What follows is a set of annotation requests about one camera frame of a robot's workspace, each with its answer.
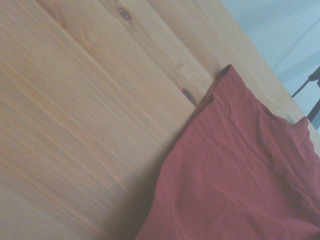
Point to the rust red shorts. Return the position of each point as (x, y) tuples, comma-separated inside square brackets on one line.
[(237, 175)]

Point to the dark green camera stand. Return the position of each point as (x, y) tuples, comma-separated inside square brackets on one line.
[(315, 108)]

